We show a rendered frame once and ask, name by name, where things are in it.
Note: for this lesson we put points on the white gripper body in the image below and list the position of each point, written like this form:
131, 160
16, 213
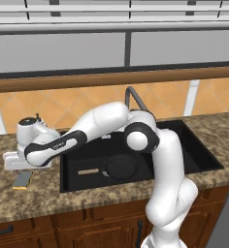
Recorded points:
13, 162

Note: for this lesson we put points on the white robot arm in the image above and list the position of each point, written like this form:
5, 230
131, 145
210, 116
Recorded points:
166, 168

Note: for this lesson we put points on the grey and yellow sponge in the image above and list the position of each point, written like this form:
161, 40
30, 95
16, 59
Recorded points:
23, 179

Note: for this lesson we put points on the black sink basin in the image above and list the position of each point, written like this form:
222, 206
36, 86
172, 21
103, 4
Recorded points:
87, 155

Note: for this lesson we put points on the brown wooden drawer front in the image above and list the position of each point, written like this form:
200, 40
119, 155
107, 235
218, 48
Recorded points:
22, 234

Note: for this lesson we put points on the brown wooden cupboard door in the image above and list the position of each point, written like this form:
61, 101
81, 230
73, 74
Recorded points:
100, 234

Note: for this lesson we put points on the brown wooden cupboard trim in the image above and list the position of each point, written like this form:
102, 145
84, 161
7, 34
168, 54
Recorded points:
113, 79

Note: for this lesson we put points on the dark grey tap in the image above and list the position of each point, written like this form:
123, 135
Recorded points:
135, 94

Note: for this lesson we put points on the pale grey cupboard row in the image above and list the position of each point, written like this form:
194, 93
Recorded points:
113, 13

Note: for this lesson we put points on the brown wooden cupboard panel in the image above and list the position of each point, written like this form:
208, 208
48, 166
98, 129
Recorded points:
205, 213

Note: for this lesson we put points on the wide grey wall cupboard door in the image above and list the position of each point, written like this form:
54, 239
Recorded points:
55, 53

